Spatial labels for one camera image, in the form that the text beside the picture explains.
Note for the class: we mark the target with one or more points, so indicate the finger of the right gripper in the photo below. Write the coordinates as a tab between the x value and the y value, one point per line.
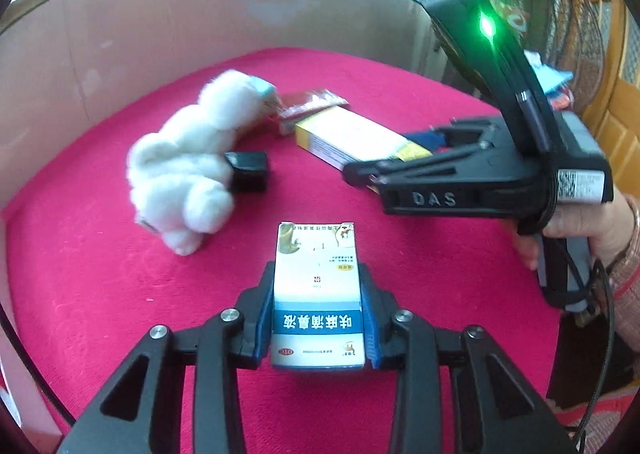
461	165
469	130

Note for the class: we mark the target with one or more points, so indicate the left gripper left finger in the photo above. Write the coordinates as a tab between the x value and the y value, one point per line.
138	409

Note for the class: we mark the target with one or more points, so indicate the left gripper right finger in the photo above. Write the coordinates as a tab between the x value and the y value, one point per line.
496	409

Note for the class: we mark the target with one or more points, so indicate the yellow white medicine box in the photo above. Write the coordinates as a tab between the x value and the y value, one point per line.
338	136

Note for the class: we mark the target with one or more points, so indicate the red cigarette pack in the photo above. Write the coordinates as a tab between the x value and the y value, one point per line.
296	106

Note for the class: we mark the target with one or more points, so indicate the teal tissue pack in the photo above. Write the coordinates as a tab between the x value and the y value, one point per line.
267	91

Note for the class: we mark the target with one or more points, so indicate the blue white medicine box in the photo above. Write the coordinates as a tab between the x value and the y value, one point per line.
317	321

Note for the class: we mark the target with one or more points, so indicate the white plush toy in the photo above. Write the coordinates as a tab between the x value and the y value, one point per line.
178	177

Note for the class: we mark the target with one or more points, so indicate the right hand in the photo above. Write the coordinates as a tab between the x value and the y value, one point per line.
612	229

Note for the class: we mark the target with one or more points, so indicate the small black box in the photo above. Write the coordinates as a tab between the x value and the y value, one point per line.
250	171

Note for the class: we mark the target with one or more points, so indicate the red table cloth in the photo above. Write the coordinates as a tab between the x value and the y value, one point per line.
87	280

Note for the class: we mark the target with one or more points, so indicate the cardboard back panel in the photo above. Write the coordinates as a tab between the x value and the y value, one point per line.
81	80

